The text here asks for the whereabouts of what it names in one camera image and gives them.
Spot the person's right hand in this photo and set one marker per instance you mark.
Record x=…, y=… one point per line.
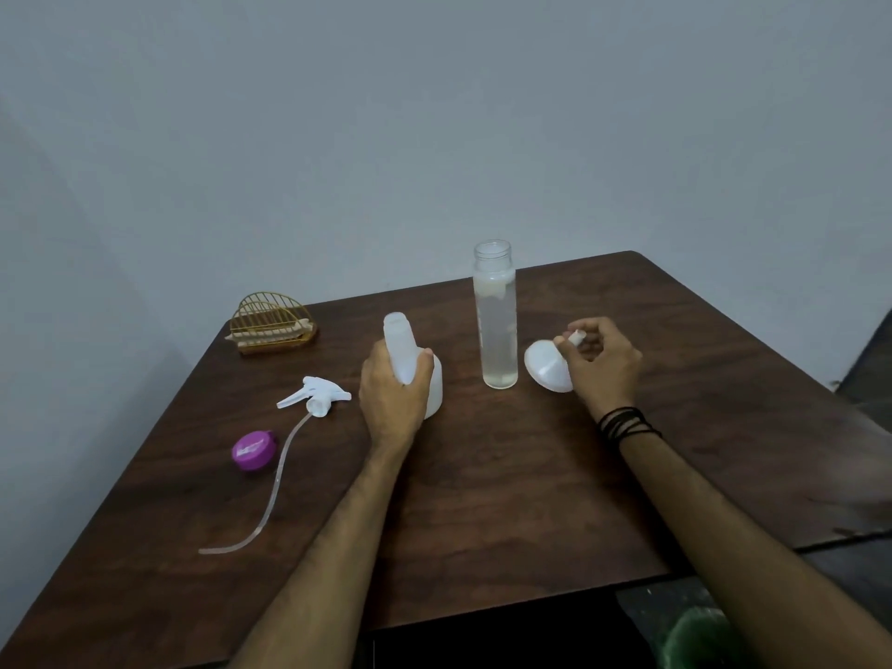
x=610, y=376

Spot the person's left hand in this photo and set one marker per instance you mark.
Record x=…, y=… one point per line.
x=394, y=411

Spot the white plastic funnel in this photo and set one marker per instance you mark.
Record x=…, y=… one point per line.
x=547, y=369

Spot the white spray bottle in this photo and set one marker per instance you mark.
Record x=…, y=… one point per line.
x=398, y=341

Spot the white trigger sprayer head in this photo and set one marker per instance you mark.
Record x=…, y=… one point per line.
x=320, y=393

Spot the clear water bottle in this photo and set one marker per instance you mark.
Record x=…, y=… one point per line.
x=496, y=327

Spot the purple bottle cap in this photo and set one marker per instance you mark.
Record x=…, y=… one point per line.
x=253, y=451

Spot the person's left forearm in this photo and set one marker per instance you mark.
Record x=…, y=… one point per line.
x=327, y=564

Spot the person's right forearm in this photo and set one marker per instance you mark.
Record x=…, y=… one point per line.
x=739, y=550

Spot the white paper napkins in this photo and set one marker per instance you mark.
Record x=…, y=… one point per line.
x=268, y=334

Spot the dark wooden table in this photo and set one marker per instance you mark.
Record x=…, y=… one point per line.
x=523, y=494

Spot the green plastic bin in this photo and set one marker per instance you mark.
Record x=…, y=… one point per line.
x=697, y=644

